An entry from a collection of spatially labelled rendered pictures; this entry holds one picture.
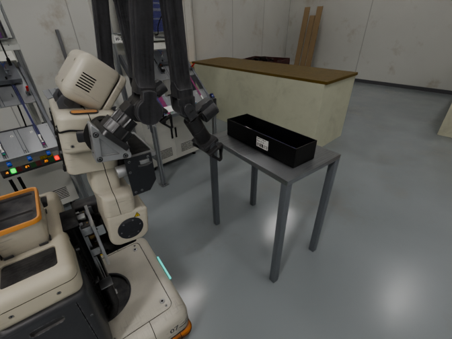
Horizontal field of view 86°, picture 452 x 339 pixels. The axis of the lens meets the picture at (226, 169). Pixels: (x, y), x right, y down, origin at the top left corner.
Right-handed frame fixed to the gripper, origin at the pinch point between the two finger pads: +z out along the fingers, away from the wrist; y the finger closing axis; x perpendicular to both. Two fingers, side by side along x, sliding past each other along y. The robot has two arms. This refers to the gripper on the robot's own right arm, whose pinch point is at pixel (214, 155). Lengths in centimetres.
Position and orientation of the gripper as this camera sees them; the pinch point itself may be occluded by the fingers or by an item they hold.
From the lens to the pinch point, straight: 98.4
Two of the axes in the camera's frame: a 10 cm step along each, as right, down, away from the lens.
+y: -6.0, -4.0, 6.9
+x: -7.0, 6.8, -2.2
